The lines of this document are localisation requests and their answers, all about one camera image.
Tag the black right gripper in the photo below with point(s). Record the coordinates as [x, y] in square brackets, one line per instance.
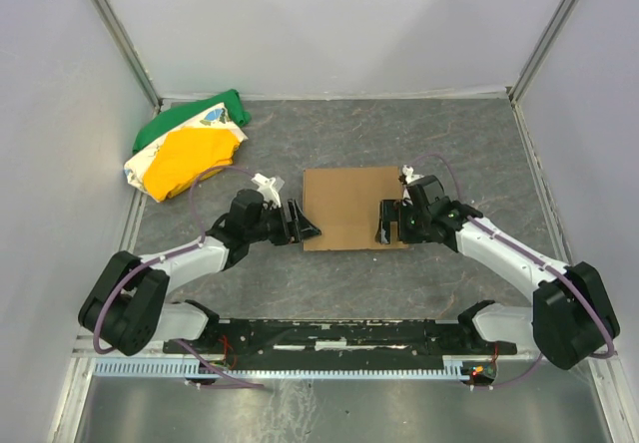
[399, 221]

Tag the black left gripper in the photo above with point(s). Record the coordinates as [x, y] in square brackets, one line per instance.
[291, 221]

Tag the brown cardboard box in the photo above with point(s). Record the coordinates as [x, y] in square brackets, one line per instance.
[344, 204]

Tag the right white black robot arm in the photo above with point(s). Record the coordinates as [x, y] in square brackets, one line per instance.
[546, 282]

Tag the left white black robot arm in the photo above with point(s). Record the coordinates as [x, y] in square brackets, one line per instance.
[127, 309]

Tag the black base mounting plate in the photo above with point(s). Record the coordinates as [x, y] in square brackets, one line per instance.
[347, 344]

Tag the yellow cloth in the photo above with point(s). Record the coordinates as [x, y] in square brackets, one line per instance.
[184, 155]

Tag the green cloth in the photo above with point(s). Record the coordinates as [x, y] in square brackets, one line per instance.
[172, 118]

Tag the white patterned cloth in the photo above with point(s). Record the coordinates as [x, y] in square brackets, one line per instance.
[215, 118]

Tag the metal front shelf sheet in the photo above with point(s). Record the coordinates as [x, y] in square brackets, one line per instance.
[547, 407]

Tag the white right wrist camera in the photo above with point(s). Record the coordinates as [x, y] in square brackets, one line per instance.
[408, 175]

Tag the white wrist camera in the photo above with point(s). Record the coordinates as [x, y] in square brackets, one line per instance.
[269, 188]
[408, 175]

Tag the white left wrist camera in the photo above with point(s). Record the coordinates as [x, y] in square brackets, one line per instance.
[269, 188]

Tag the light blue cable duct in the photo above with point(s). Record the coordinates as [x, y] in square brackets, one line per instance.
[188, 367]

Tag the aluminium front rail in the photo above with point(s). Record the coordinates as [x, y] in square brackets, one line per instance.
[564, 339]

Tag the right aluminium corner post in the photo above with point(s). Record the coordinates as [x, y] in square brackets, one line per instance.
[541, 49]

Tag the aluminium corner post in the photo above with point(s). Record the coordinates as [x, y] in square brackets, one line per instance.
[131, 57]
[541, 49]

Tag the left aluminium corner post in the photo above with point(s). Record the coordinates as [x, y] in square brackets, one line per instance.
[131, 57]

